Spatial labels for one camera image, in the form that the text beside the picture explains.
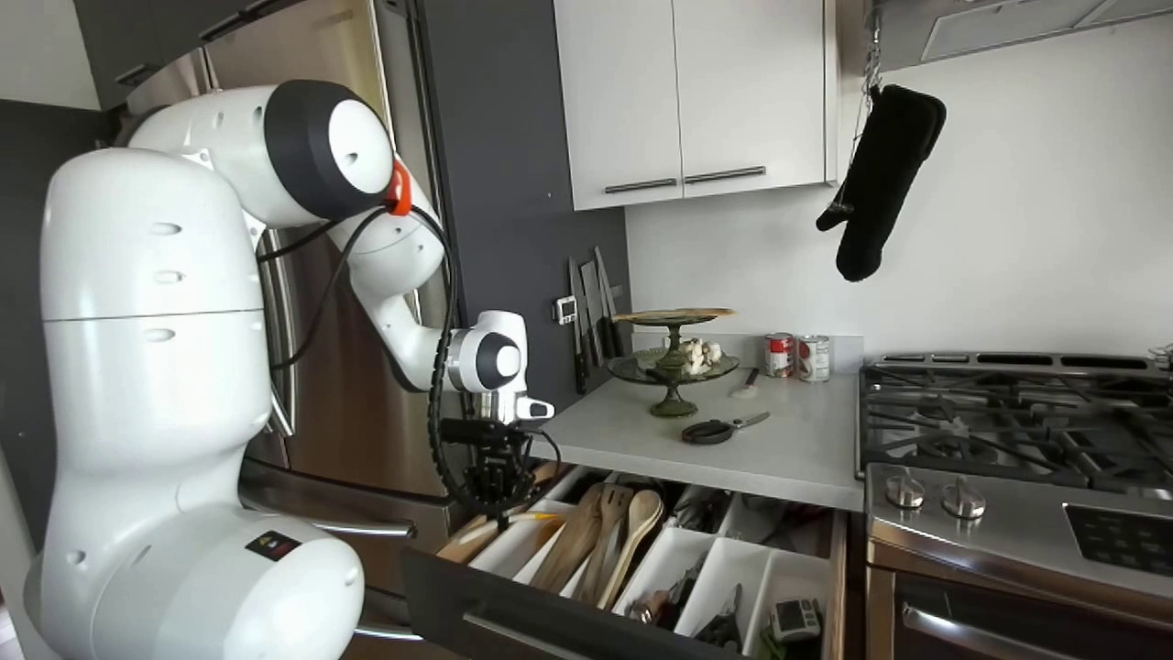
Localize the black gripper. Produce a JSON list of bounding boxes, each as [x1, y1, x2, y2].
[[437, 419, 551, 517]]

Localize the wooden drawer with grey front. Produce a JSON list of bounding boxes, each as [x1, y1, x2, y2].
[[401, 457, 859, 660]]

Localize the long wooden spoon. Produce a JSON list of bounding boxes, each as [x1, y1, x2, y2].
[[594, 487, 669, 613]]

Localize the yellow smiley face spatula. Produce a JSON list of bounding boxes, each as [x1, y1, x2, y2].
[[492, 501, 575, 578]]

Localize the wide wooden spatula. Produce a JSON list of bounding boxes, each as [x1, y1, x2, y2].
[[525, 481, 609, 599]]

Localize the metal utensil pile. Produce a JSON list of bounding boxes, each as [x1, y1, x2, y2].
[[668, 483, 735, 536]]

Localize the brass tiered cake stand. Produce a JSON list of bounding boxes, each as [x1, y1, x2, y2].
[[605, 306, 745, 421]]

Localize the small black pan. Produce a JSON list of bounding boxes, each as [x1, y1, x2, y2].
[[678, 407, 776, 449]]

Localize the white plastic cutlery tray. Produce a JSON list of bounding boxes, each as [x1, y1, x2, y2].
[[469, 470, 839, 660]]

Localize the shiny silver ornament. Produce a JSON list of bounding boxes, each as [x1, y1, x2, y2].
[[674, 339, 724, 383]]

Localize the white digital kitchen timer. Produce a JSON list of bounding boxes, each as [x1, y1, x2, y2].
[[765, 594, 823, 647]]

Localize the silver stove knob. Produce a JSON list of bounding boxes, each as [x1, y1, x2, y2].
[[878, 470, 926, 514], [937, 477, 988, 525]]

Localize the white double door cabinet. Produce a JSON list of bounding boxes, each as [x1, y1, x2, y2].
[[551, 0, 848, 214]]

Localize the black oven mitt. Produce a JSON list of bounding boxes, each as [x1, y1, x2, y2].
[[813, 81, 949, 285]]

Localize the stainless steel gas stove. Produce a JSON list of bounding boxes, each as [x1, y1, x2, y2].
[[855, 350, 1173, 660]]

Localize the range hood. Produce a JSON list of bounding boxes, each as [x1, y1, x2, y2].
[[872, 0, 1173, 72]]

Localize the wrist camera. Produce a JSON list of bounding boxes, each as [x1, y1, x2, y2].
[[510, 391, 559, 428]]

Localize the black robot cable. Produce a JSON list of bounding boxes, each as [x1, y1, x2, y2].
[[248, 197, 517, 525]]

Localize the wooden handled metal peeler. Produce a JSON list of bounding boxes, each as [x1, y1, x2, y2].
[[627, 572, 693, 626]]

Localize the wall mounted kitchen knives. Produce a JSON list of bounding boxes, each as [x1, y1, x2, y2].
[[559, 243, 631, 391]]

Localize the black handled scissors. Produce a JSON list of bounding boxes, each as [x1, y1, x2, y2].
[[693, 583, 750, 654]]

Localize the orange cable clip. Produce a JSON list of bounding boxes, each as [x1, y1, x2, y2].
[[377, 159, 416, 220]]

